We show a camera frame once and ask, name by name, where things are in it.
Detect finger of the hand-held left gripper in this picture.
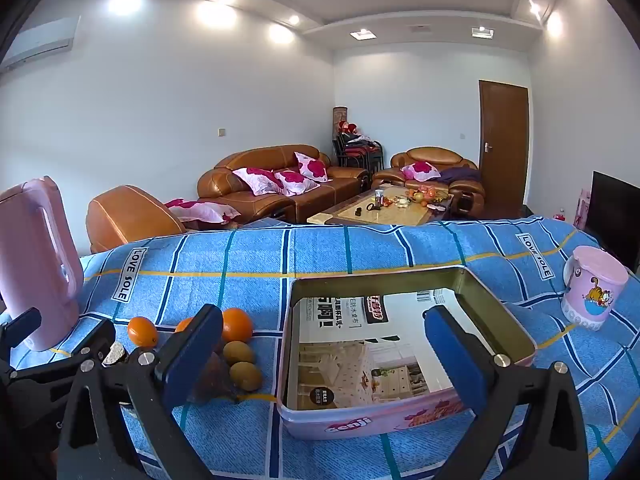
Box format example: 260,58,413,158
7,318,118,403
0,307,42,357

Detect pink gift bag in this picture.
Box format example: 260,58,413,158
575,189,592,228

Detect brown leather sofa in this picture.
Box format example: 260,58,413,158
196,144,373,225

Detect pink cartoon cup with lid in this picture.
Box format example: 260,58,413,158
560,246,630,332

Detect wooden coffee table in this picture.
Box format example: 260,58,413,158
306,185,456,226

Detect pink floral pillow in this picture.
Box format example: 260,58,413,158
164,198,241,224
232,166,286,197
401,162,442,182
274,170,321,197
293,151,329,183

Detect stacked dark chairs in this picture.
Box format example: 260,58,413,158
334,132,385,173

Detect white air conditioner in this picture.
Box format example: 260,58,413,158
0,16,82,72

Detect blue plaid tablecloth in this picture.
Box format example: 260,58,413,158
0,215,640,480

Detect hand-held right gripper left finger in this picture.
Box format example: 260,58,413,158
56,304,225,480

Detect black television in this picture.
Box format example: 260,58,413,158
590,171,640,261

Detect fruit pile on plate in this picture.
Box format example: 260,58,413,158
405,185,448,207

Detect printed paper liner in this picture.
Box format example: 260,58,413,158
287,287,493,406

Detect pink tin box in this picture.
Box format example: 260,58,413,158
276,266,537,442

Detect pink electric kettle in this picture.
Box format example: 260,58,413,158
0,176,85,352

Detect purple cloth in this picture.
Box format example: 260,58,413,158
439,166,482,184

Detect brown wooden door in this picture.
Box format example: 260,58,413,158
478,80,530,211

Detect brown leather armchair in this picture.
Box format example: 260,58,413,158
372,146,486,218

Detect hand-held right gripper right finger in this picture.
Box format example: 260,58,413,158
424,305,598,480

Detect kiwi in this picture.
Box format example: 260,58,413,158
222,340,256,366
229,361,263,392

